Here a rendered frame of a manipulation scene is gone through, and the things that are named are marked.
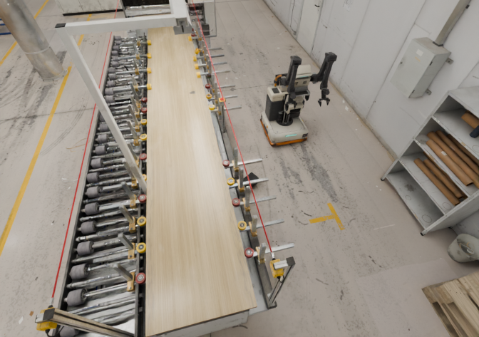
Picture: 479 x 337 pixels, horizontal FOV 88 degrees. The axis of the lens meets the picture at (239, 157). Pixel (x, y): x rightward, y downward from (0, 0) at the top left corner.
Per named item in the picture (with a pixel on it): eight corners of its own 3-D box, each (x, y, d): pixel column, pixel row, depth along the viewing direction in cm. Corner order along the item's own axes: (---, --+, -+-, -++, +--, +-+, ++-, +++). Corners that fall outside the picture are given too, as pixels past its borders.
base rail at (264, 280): (199, 38, 529) (198, 33, 521) (276, 307, 208) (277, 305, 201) (195, 38, 528) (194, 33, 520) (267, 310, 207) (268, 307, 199)
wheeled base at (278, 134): (259, 121, 447) (260, 110, 428) (292, 115, 456) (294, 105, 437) (270, 148, 404) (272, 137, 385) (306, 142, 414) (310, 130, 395)
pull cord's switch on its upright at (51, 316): (136, 324, 193) (58, 291, 109) (135, 348, 184) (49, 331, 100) (125, 327, 192) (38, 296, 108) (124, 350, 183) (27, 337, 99)
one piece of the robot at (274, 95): (263, 117, 432) (267, 74, 369) (293, 112, 440) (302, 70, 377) (269, 130, 411) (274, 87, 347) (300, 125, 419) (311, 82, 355)
